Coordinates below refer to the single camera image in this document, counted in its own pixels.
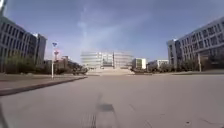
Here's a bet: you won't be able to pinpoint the pale wide glass building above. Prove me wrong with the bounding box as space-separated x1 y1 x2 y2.
80 50 134 70

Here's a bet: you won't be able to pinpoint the pale wide steps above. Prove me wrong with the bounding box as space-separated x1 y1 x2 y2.
85 67 136 76

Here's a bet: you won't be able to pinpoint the white small building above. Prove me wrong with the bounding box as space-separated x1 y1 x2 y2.
131 57 148 70

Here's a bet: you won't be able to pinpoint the grey paved road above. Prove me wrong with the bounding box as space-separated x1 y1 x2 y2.
0 73 224 128

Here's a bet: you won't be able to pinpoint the pale low building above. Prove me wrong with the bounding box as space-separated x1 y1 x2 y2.
147 59 170 70

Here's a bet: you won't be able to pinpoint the row of bushes and trees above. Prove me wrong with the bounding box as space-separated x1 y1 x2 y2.
130 58 208 74

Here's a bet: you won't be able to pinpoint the dark kerb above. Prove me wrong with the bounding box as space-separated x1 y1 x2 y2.
0 76 88 97

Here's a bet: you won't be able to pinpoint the pale pole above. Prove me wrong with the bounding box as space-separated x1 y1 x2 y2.
197 53 203 73

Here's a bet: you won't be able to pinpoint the grass strip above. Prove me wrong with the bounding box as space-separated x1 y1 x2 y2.
0 72 73 81

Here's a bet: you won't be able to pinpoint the reddish brick sidewalk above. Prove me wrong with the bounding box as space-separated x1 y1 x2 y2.
0 76 81 91

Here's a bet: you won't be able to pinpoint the grey office building with windows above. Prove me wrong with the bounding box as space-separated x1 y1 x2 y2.
166 17 224 72

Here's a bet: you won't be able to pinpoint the large grey office building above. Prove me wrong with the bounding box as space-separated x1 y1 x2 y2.
0 15 48 74

